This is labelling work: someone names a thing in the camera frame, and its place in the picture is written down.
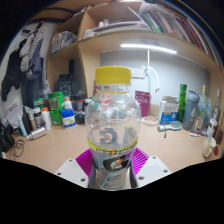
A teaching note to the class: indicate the black headphones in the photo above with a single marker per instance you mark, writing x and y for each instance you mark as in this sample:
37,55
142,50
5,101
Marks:
5,138

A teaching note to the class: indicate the tall dark green bottle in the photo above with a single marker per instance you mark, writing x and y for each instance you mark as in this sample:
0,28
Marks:
182,101

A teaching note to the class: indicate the white bottle with orange cap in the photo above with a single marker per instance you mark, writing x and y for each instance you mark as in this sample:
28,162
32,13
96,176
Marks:
46,119

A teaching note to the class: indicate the brown mug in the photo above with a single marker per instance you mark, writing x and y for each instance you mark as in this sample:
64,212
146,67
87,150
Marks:
219,135

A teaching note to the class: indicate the clear bottle with yellow cap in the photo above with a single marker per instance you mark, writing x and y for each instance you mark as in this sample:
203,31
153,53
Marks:
111,113

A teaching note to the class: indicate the magenta pouch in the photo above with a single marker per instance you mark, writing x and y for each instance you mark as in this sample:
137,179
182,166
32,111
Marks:
144,103

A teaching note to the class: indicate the silver tube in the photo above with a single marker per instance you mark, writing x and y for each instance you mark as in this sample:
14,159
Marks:
36,133

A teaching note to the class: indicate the wooden shelf unit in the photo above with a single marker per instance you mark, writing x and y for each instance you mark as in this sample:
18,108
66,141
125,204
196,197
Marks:
90,56

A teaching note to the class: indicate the grey shaker bottle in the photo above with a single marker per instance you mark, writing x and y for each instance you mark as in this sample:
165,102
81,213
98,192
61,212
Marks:
190,111

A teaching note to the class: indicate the flat round red coaster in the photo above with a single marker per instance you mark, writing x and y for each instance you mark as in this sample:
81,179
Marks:
216,150

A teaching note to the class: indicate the white bottle with blue label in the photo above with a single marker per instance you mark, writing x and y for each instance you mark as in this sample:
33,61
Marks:
68,116

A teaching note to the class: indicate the hanging clothes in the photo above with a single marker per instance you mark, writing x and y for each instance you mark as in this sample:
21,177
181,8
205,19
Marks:
30,66

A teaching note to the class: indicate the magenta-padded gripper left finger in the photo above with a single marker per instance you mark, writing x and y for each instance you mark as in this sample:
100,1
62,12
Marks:
71,171

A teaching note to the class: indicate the green container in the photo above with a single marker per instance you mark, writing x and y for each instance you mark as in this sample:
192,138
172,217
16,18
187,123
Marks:
56,106

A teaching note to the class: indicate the blue hairbrush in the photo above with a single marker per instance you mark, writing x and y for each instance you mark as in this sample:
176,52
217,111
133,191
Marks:
171,126

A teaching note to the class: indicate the black bag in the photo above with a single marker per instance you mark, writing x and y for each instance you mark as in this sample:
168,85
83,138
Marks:
66,86

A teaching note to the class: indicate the under-shelf light bar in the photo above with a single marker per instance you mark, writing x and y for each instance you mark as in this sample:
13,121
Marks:
148,48

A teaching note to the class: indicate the clear glass bottle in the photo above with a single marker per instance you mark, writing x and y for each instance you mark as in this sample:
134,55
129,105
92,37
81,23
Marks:
217,106

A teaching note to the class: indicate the gold capped clear bottle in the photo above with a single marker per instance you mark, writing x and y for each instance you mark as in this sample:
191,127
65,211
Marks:
204,96

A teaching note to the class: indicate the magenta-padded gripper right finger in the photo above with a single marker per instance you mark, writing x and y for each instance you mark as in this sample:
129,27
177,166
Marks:
151,170

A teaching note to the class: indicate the white and blue box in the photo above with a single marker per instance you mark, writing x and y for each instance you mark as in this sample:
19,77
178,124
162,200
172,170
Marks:
168,111

